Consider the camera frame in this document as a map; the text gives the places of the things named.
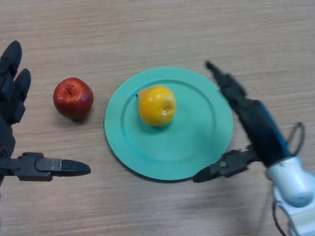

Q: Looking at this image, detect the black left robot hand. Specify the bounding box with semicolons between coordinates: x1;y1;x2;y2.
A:
0;40;92;185

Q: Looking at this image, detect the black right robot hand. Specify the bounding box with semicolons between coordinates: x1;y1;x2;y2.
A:
193;61;290;183

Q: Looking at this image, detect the yellow pear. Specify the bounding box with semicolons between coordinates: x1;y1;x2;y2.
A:
137;85;177;127

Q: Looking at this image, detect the green round plate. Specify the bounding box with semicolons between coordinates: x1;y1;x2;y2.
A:
104;66;234;182

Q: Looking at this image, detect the red apple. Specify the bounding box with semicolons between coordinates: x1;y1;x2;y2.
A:
53;77;95;121

